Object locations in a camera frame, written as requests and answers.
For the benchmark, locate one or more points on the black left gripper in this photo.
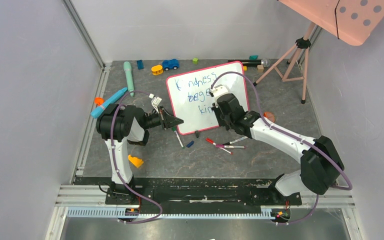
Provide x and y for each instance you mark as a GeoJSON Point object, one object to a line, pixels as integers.
{"type": "Point", "coordinates": [168, 120]}

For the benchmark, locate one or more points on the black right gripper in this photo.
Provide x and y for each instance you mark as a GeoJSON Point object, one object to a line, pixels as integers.
{"type": "Point", "coordinates": [221, 110]}

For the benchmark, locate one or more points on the blue marker cap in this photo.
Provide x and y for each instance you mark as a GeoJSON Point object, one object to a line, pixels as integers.
{"type": "Point", "coordinates": [190, 144]}

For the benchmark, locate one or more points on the pink framed whiteboard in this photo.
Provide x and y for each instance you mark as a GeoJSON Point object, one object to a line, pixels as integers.
{"type": "Point", "coordinates": [190, 98]}

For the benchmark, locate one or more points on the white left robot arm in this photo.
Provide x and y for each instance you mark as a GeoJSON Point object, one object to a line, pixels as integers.
{"type": "Point", "coordinates": [120, 126]}

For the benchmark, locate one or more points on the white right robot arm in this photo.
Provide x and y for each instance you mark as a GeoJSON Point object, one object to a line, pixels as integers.
{"type": "Point", "coordinates": [320, 164]}

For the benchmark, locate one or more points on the green capped marker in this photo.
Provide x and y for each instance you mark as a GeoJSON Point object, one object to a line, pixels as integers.
{"type": "Point", "coordinates": [178, 137]}

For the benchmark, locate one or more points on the black capped marker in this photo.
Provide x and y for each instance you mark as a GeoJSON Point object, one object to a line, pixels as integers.
{"type": "Point", "coordinates": [235, 141]}

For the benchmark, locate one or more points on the red capped marker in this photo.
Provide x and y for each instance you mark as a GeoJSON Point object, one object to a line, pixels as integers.
{"type": "Point", "coordinates": [218, 146]}

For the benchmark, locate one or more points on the purple capped marker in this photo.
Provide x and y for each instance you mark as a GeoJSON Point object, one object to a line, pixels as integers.
{"type": "Point", "coordinates": [230, 146]}

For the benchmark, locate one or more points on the orange wedge block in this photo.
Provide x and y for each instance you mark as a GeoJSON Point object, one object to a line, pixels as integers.
{"type": "Point", "coordinates": [135, 161]}

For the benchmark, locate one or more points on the yellow oval toy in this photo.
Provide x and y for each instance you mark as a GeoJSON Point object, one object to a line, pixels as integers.
{"type": "Point", "coordinates": [157, 69]}

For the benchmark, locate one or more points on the wooden cube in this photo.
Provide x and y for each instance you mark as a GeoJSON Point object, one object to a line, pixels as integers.
{"type": "Point", "coordinates": [260, 68]}

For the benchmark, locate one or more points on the blue toy car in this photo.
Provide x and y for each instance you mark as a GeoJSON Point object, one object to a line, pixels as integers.
{"type": "Point", "coordinates": [172, 64]}

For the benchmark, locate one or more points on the large light blue marker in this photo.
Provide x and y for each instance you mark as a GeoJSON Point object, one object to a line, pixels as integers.
{"type": "Point", "coordinates": [98, 110]}

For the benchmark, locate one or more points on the teal block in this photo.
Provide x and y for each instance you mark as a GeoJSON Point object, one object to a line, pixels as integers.
{"type": "Point", "coordinates": [253, 57]}

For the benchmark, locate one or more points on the small green block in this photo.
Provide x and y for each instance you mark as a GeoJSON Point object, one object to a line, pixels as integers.
{"type": "Point", "coordinates": [195, 60]}

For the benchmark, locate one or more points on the dark blue block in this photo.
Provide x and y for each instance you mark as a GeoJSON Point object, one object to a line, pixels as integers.
{"type": "Point", "coordinates": [140, 64]}

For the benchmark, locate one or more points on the teal toy microphone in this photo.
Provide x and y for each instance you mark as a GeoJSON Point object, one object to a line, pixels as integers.
{"type": "Point", "coordinates": [127, 67]}

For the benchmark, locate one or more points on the small orange toy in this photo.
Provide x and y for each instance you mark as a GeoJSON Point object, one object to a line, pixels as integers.
{"type": "Point", "coordinates": [99, 101]}

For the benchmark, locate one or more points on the pink tripod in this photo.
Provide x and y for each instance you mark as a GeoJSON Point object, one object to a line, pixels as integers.
{"type": "Point", "coordinates": [301, 46]}

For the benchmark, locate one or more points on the pink perforated panel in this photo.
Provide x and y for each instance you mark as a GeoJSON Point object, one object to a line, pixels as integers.
{"type": "Point", "coordinates": [351, 21]}

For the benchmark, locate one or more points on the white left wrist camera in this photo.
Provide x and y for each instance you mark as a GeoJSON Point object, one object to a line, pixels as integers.
{"type": "Point", "coordinates": [155, 101]}

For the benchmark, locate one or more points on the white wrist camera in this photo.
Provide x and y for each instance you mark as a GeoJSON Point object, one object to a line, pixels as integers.
{"type": "Point", "coordinates": [155, 101]}
{"type": "Point", "coordinates": [218, 91]}

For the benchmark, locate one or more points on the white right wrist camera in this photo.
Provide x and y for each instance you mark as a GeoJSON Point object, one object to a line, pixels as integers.
{"type": "Point", "coordinates": [218, 91]}

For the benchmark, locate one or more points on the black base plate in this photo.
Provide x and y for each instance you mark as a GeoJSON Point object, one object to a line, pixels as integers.
{"type": "Point", "coordinates": [173, 196]}

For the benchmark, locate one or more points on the white toothed cable rail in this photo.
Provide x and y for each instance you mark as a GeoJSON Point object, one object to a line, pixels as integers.
{"type": "Point", "coordinates": [122, 213]}

